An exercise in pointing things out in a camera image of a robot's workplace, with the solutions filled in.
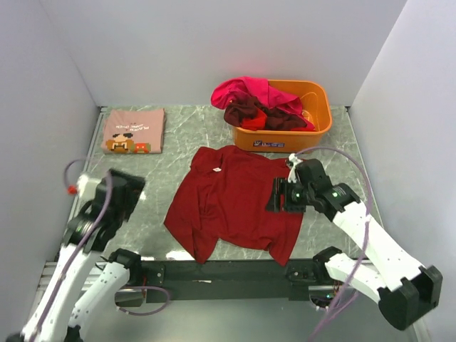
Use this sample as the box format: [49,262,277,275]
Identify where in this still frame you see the dark maroon crumpled shirt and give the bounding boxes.
[224,97,314,132]

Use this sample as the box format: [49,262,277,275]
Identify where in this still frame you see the magenta pink crumpled shirt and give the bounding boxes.
[210,76,309,122]

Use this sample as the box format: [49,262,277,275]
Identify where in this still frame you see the orange plastic laundry basket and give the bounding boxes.
[232,80,333,153]

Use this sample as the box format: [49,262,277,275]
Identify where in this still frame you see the folded pink printed t-shirt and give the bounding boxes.
[101,108,166,154]

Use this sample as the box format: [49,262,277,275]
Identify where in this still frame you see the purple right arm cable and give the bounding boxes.
[291,145,375,339]

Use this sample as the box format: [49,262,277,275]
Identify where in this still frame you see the aluminium frame rail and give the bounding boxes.
[37,106,110,291]

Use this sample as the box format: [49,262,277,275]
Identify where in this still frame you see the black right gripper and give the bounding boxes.
[264,176,314,212]

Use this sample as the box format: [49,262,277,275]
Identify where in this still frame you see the dark red t-shirt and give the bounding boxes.
[164,145,303,266]

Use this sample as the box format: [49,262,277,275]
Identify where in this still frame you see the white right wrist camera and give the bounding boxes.
[286,153,303,184]

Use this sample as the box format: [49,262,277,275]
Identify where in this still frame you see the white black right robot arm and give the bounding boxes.
[266,154,443,331]

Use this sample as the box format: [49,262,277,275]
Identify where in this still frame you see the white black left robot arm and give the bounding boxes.
[7,169,145,341]

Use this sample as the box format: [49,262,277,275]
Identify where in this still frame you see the bright red crumpled shirt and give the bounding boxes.
[241,108,267,131]

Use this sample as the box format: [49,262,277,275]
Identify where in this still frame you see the black base crossbar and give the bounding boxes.
[128,259,338,301]

